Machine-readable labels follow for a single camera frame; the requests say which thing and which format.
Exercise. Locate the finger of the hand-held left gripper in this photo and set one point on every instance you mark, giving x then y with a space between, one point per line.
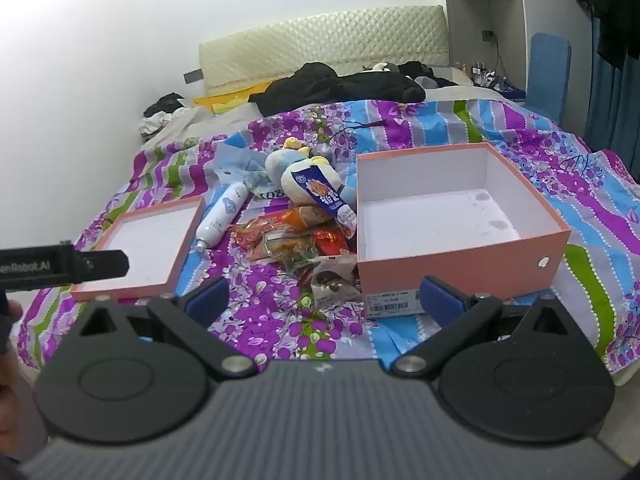
102 265

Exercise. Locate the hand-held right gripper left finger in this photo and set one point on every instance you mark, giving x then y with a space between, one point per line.
207 294

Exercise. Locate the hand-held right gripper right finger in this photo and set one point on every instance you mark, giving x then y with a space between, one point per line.
439 300

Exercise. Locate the pink cardboard box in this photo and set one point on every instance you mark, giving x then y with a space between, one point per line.
450 275

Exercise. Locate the red label clear snack packet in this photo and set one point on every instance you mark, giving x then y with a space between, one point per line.
252 237

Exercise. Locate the white brown snack packet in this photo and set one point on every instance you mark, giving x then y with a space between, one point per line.
332 282

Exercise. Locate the red foil candy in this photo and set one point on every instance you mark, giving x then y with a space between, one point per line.
330 240

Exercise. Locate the blue orange snack packet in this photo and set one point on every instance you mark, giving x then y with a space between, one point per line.
320 190

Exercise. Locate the person's left hand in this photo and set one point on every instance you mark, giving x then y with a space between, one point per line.
13 311

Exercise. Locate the pink box lid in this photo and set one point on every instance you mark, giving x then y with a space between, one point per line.
145 240

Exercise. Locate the white spray bottle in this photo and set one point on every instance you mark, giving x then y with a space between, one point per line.
220 215

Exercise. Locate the green clear snack packet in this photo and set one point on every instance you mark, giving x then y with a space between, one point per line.
295 252

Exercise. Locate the white printed plastic bag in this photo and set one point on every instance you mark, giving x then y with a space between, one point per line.
267 197

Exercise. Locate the light blue plastic bag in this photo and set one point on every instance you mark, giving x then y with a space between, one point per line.
240 165

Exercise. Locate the white blue plush toy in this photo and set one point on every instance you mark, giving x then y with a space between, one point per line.
280 165

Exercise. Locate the heap of dark clothes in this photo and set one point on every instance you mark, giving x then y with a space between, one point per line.
160 107

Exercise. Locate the beige pillow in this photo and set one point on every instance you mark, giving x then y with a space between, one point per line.
200 122

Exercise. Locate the floral striped blanket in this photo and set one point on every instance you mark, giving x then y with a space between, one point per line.
590 210

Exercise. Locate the yellow pillow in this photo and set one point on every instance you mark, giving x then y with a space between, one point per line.
225 100

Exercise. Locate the small bottles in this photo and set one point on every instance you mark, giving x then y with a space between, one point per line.
475 71

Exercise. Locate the black jacket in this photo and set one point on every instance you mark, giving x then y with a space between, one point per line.
330 87

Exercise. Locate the blue chair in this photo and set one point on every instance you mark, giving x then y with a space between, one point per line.
547 75

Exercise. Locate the blue curtain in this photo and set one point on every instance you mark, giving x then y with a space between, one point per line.
612 105

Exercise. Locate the cream quilted headboard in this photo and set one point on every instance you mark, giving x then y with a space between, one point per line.
320 40

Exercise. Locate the white shelf unit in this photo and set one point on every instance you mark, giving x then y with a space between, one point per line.
480 0

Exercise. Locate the hanging dark clothes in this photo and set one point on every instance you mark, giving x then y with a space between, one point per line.
615 5

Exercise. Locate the wall socket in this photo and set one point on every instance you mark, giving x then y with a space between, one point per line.
489 35

